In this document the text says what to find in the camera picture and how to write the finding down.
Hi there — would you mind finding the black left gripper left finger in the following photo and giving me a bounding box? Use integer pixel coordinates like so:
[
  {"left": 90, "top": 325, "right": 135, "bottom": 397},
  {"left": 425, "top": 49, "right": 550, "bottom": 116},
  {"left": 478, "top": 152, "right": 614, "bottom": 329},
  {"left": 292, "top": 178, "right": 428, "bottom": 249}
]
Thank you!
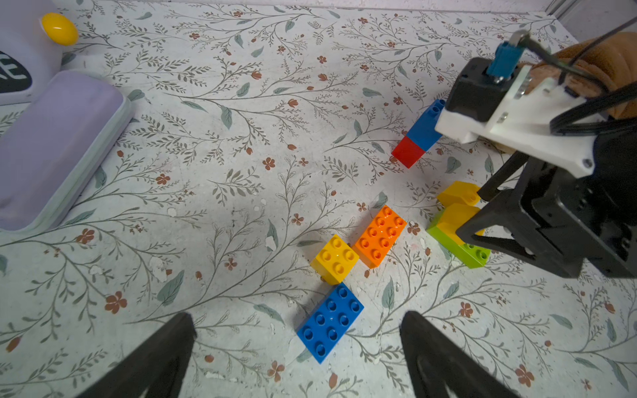
[{"left": 80, "top": 313, "right": 197, "bottom": 397}]

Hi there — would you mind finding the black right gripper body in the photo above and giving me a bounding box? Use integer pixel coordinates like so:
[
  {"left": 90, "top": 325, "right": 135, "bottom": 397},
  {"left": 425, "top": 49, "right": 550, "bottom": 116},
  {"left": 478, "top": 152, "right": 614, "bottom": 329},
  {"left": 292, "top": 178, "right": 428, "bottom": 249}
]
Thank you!
[{"left": 524, "top": 130, "right": 636, "bottom": 278}]

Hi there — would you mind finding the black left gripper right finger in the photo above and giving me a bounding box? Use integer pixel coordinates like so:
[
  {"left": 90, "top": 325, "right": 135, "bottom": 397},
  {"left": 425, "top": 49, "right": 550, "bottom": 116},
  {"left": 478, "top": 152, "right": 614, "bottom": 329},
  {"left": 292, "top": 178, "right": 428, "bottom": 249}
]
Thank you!
[{"left": 400, "top": 311, "right": 516, "bottom": 397}]

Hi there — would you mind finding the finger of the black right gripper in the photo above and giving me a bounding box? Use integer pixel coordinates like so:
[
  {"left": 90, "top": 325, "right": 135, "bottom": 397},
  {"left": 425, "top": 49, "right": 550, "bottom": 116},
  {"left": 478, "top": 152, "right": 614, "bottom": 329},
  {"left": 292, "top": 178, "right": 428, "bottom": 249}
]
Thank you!
[
  {"left": 456, "top": 189, "right": 582, "bottom": 278},
  {"left": 478, "top": 152, "right": 529, "bottom": 202}
]

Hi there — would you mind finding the green lego brick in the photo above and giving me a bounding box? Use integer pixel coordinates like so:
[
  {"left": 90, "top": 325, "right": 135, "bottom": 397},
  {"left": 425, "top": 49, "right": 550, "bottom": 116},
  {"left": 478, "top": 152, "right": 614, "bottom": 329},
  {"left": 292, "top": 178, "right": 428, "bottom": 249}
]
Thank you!
[{"left": 426, "top": 212, "right": 491, "bottom": 269}]

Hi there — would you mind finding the yellow small lego brick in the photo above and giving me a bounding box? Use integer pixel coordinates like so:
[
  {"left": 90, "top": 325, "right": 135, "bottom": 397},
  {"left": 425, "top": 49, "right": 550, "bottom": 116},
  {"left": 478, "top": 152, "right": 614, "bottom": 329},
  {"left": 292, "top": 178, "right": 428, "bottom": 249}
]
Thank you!
[
  {"left": 436, "top": 203, "right": 480, "bottom": 245},
  {"left": 437, "top": 181, "right": 481, "bottom": 207}
]

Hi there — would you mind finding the small blue lego brick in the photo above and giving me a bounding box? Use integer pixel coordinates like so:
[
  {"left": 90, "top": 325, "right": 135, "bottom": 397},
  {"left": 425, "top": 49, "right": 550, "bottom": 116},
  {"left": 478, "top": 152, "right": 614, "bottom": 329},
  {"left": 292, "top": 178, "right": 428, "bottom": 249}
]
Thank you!
[{"left": 406, "top": 99, "right": 446, "bottom": 152}]

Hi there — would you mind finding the red lego brick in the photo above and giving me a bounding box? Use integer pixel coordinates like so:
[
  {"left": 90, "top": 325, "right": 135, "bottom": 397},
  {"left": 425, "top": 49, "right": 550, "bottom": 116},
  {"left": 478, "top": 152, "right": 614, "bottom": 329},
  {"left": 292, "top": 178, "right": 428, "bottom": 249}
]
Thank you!
[{"left": 391, "top": 136, "right": 426, "bottom": 169}]

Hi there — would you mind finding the orange lego brick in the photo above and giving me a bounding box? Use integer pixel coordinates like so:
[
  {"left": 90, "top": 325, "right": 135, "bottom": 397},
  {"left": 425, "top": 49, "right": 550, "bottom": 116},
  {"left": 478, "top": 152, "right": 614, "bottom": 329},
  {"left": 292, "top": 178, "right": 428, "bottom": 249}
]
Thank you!
[{"left": 353, "top": 206, "right": 407, "bottom": 270}]

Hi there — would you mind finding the yellow square lego brick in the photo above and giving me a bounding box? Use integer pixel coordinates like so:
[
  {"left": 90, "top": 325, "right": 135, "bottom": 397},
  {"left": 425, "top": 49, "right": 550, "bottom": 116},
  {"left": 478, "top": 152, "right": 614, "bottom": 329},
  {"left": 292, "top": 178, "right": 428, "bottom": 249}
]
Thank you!
[{"left": 310, "top": 235, "right": 359, "bottom": 285}]

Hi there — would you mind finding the long blue lego brick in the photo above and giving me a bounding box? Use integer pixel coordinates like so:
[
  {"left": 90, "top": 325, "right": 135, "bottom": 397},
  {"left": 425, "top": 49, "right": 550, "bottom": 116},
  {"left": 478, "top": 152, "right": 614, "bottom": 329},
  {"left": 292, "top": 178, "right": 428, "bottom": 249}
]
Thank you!
[{"left": 297, "top": 283, "right": 364, "bottom": 364}]

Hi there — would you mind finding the brown plush teddy bear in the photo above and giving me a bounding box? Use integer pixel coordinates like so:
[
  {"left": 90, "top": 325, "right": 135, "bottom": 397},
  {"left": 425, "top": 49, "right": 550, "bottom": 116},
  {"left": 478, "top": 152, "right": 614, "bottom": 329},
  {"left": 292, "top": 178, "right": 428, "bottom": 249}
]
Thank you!
[{"left": 526, "top": 32, "right": 637, "bottom": 119}]

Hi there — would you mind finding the purple pencil case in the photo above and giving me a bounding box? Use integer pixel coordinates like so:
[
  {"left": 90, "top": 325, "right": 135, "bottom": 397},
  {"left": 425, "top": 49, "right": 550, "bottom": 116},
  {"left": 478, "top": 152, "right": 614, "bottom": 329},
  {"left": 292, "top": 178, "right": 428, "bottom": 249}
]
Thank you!
[{"left": 1, "top": 71, "right": 134, "bottom": 233}]

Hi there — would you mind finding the purple toy radio clock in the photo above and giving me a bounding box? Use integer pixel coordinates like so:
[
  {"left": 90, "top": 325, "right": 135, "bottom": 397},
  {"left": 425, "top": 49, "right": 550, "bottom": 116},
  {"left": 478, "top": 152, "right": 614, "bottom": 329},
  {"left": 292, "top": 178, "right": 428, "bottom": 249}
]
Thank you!
[{"left": 1, "top": 0, "right": 79, "bottom": 105}]

